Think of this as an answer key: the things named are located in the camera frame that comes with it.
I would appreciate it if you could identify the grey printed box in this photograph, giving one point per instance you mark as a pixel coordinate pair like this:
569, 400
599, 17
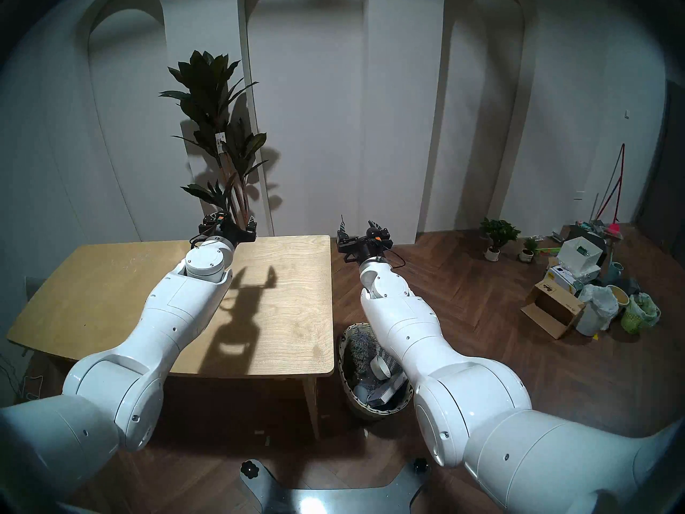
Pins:
389, 392

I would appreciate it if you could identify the white open box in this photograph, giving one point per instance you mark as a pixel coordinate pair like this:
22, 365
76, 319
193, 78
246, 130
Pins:
575, 258

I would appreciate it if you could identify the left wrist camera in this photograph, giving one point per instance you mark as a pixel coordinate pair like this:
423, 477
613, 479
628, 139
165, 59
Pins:
215, 217

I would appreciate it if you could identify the white plastic bag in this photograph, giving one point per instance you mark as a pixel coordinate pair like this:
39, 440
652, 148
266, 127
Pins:
596, 307

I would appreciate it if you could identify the light wooden table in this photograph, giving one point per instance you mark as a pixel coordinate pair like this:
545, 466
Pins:
289, 304

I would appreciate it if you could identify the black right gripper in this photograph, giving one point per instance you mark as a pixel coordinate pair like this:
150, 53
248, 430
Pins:
364, 246

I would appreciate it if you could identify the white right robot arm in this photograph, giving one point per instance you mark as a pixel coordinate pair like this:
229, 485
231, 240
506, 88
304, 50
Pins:
455, 390

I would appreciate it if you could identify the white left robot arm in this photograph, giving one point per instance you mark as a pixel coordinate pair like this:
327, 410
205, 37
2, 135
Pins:
160, 325

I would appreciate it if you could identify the tiny potted plant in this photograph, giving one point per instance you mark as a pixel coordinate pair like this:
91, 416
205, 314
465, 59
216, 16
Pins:
529, 245

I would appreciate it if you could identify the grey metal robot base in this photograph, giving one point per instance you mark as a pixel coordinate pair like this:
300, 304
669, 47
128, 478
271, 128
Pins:
332, 502

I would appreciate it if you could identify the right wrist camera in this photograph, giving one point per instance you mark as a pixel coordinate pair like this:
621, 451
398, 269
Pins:
378, 237

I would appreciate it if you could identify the white and yellow carton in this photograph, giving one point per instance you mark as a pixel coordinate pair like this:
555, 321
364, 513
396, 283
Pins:
562, 277

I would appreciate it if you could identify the white bowl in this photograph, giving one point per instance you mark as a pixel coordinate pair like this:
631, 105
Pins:
381, 367

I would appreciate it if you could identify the green mesh bag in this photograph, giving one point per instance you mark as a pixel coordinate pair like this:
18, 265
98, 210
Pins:
639, 315

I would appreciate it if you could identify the open brown cardboard box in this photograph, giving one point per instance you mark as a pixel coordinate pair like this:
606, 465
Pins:
551, 309

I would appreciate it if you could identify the tall potted leafy plant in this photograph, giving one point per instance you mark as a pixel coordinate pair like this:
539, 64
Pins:
208, 90

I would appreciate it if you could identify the dark grey bag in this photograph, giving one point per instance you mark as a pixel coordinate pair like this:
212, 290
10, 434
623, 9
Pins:
629, 287

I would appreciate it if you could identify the grey fluffy duster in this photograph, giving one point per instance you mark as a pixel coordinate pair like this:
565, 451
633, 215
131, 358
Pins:
359, 352

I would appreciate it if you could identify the bushy small potted plant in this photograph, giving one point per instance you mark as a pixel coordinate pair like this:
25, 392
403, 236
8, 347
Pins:
500, 232

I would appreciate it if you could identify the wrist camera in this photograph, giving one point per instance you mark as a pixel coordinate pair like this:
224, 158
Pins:
378, 237
215, 217

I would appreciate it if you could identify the teal watering can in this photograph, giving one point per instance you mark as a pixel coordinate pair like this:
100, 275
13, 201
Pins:
614, 274

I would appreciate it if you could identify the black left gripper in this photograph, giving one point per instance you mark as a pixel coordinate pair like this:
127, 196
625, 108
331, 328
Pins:
227, 230

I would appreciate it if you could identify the woven wicker basket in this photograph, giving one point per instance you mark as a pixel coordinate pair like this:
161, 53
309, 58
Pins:
348, 368

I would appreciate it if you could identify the dark grey door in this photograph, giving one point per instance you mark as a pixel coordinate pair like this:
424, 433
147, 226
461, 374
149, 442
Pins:
661, 186

